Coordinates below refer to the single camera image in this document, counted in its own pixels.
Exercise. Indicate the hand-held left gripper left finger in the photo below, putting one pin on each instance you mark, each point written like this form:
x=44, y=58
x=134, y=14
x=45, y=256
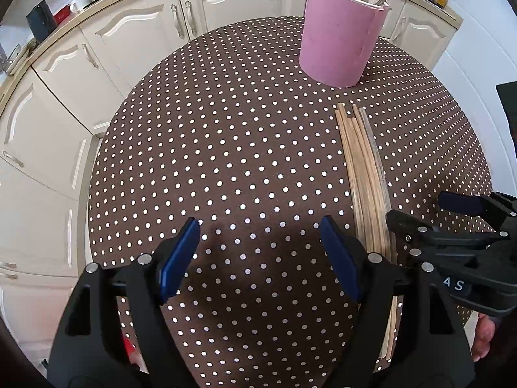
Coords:
x=181, y=258

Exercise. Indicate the white mug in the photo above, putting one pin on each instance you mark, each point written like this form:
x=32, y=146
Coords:
x=80, y=2

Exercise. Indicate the red object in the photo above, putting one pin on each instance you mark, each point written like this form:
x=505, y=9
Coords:
x=129, y=351

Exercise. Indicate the brown polka dot tablecloth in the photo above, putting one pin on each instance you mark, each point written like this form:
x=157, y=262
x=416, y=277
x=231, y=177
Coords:
x=242, y=149

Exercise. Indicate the pink cylindrical chopstick holder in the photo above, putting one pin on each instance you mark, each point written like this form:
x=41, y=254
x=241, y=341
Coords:
x=339, y=40

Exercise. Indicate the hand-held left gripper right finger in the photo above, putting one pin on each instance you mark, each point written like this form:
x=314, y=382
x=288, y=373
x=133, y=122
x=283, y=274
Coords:
x=339, y=258

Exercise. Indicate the person's right hand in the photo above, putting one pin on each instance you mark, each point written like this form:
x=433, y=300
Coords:
x=484, y=339

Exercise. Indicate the dark blue knife block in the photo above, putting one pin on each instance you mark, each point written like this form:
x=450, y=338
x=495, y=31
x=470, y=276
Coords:
x=40, y=20

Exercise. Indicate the bundle of wooden chopsticks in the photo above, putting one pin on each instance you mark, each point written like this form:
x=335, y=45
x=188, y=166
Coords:
x=365, y=178

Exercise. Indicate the cream kitchen base cabinets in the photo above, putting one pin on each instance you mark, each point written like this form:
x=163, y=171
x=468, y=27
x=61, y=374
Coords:
x=133, y=40

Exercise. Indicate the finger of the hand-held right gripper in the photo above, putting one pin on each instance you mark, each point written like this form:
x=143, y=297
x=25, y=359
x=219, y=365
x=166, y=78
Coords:
x=404, y=224
x=460, y=203

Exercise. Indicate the red container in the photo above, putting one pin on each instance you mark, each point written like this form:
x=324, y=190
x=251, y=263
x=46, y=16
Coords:
x=62, y=14

